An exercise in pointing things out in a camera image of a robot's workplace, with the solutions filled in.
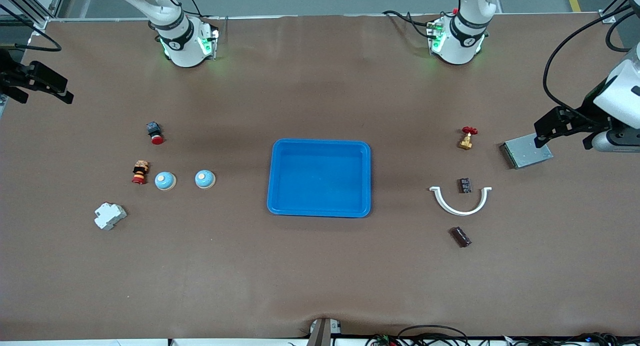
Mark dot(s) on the red emergency button black body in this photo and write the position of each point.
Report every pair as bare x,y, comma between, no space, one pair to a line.
155,132

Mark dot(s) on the brown table mat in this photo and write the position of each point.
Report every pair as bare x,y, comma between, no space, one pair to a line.
320,266

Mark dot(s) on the white circuit breaker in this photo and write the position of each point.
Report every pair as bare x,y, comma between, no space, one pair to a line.
110,216

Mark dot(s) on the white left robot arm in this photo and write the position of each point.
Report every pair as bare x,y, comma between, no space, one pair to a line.
457,35

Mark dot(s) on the grey metal box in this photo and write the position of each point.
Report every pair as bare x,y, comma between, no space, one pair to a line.
526,150

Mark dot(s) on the aluminium frame post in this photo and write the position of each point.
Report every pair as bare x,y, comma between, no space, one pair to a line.
607,18
40,21

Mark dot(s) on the brown capacitor with white print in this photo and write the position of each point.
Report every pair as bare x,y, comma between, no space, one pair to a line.
465,185

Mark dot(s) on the white curved plastic clamp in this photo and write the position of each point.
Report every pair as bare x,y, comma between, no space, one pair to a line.
445,204

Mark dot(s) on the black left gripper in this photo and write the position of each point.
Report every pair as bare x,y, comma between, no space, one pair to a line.
588,112

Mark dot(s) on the red yellow push button switch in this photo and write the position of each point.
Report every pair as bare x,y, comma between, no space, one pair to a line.
140,171

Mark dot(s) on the grey base connector box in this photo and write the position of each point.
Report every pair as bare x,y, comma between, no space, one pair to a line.
207,44
436,35

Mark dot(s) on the blue dome bell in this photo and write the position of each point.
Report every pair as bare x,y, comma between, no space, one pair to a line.
204,179
165,181

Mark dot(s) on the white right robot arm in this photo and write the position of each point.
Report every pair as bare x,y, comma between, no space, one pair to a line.
182,40

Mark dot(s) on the plain dark brown capacitor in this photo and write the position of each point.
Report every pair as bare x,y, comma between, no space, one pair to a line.
461,237

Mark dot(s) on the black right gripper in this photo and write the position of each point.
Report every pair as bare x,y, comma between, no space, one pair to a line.
11,76

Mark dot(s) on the blue plastic tray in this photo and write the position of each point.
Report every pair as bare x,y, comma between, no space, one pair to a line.
320,181

